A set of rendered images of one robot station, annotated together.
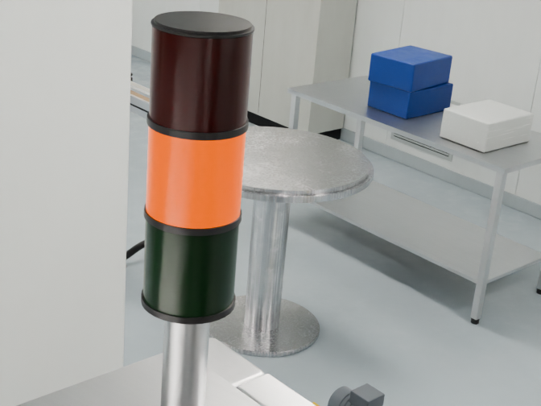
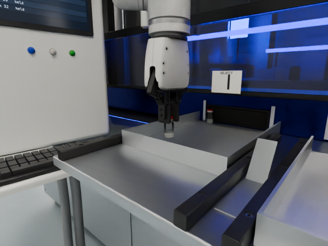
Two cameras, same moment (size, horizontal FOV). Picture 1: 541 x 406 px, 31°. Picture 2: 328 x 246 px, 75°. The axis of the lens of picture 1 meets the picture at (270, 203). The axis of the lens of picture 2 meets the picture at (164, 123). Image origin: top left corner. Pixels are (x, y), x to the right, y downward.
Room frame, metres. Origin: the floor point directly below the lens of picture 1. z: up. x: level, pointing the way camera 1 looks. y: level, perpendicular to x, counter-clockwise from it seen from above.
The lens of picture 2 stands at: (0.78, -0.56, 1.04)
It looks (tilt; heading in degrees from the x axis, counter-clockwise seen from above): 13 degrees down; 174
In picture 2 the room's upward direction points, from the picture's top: straight up
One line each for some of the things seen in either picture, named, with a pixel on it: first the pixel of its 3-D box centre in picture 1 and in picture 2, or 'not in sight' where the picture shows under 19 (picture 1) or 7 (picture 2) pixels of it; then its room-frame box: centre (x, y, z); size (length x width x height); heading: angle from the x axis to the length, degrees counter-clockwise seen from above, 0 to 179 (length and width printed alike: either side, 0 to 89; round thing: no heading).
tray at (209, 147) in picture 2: not in sight; (207, 132); (0.27, -0.40, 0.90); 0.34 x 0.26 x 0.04; 133
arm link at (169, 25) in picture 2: not in sight; (169, 30); (0.32, -0.51, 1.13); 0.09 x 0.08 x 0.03; 133
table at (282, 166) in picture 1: (268, 244); not in sight; (4.34, -0.01, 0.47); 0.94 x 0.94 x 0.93
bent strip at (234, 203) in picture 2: not in sight; (249, 171); (0.52, -0.42, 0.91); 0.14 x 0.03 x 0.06; 133
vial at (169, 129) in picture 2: not in sight; (169, 127); (0.32, -0.51, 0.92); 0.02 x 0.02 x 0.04
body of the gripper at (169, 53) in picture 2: not in sight; (169, 62); (0.32, -0.51, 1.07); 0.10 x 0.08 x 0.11; 133
